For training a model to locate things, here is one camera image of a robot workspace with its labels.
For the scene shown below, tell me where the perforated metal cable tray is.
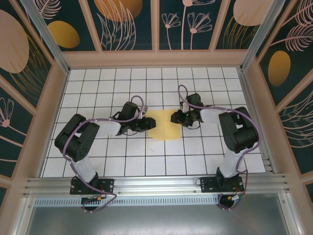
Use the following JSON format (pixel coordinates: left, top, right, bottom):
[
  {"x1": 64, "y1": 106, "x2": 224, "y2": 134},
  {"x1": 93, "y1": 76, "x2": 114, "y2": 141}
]
[{"x1": 34, "y1": 195, "x2": 221, "y2": 208}]

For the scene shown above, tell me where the aluminium side rail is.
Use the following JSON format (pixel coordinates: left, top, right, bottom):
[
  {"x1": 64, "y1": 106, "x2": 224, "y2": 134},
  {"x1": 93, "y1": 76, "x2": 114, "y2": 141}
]
[{"x1": 238, "y1": 68, "x2": 279, "y2": 174}]

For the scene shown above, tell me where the aluminium frame post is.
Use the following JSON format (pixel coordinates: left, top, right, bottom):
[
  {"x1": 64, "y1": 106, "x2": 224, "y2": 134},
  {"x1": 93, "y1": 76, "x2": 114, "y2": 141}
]
[
  {"x1": 241, "y1": 0, "x2": 287, "y2": 71},
  {"x1": 19, "y1": 0, "x2": 70, "y2": 74}
]

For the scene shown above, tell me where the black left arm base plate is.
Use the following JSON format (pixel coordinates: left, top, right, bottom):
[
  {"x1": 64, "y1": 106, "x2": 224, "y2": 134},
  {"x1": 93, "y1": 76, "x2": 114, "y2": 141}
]
[{"x1": 70, "y1": 178, "x2": 115, "y2": 195}]

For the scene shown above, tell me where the yellow cloth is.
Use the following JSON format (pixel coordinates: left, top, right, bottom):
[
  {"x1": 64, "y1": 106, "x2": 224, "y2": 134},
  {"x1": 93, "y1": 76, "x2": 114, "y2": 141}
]
[{"x1": 146, "y1": 110, "x2": 183, "y2": 141}]

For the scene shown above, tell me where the aluminium mounting rail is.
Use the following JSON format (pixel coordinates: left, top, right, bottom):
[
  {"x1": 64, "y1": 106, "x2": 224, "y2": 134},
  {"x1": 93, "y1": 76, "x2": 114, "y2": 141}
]
[{"x1": 23, "y1": 174, "x2": 291, "y2": 196}]

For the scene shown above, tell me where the thin black right gripper cable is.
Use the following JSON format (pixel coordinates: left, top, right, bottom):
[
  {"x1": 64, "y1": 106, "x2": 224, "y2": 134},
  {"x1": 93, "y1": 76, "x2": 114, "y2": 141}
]
[{"x1": 183, "y1": 121, "x2": 201, "y2": 130}]

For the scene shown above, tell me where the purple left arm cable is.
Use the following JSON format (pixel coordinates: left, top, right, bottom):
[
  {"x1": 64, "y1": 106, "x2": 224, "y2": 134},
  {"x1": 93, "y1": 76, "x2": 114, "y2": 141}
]
[{"x1": 62, "y1": 95, "x2": 147, "y2": 213}]

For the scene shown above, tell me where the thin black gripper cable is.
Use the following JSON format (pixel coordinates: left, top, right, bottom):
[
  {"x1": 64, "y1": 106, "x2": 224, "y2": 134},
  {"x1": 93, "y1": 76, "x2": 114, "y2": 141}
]
[
  {"x1": 122, "y1": 129, "x2": 142, "y2": 137},
  {"x1": 183, "y1": 121, "x2": 201, "y2": 130}
]

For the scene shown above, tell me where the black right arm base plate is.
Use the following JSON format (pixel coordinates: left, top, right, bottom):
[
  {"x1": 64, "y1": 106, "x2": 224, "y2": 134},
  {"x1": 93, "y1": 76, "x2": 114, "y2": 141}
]
[{"x1": 200, "y1": 176, "x2": 245, "y2": 194}]

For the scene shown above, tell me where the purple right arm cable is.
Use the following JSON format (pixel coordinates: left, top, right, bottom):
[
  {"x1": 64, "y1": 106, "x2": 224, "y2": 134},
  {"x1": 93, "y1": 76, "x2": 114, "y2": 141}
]
[{"x1": 178, "y1": 84, "x2": 261, "y2": 212}]

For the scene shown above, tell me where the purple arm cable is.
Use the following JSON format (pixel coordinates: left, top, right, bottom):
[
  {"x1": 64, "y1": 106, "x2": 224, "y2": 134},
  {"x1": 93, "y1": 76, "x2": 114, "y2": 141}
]
[
  {"x1": 178, "y1": 84, "x2": 261, "y2": 212},
  {"x1": 62, "y1": 95, "x2": 147, "y2": 213}
]

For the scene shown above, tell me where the grey metal panel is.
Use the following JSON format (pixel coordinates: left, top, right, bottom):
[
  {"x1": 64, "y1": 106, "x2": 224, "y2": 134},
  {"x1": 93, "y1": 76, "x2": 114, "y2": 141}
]
[{"x1": 24, "y1": 207, "x2": 294, "y2": 235}]

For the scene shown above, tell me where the thin black left gripper cable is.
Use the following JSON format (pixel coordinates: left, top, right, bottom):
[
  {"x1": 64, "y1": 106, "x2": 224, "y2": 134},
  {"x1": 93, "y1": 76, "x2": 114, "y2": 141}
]
[{"x1": 122, "y1": 129, "x2": 142, "y2": 137}]

